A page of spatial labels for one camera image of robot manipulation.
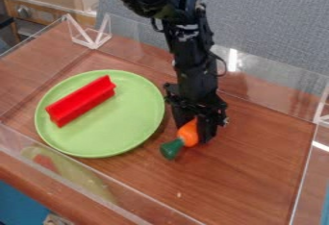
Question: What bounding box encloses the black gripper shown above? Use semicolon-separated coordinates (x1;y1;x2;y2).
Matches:
164;63;229;144

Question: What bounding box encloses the orange toy carrot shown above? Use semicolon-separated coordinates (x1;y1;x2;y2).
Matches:
160;119;200;160

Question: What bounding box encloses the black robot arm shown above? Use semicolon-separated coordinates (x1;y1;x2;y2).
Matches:
121;0;228;143

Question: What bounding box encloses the green plate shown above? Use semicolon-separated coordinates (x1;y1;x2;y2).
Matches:
35;69;165;158

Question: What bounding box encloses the red toy block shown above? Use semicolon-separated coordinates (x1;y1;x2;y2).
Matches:
46;75;115;128

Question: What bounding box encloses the wooden cabinet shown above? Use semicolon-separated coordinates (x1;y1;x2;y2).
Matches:
4;0;97;38

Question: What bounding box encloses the black cable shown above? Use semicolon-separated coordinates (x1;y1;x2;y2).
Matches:
213;52;229;78

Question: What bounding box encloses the clear acrylic enclosure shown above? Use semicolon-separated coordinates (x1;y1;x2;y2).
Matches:
0;20;329;225

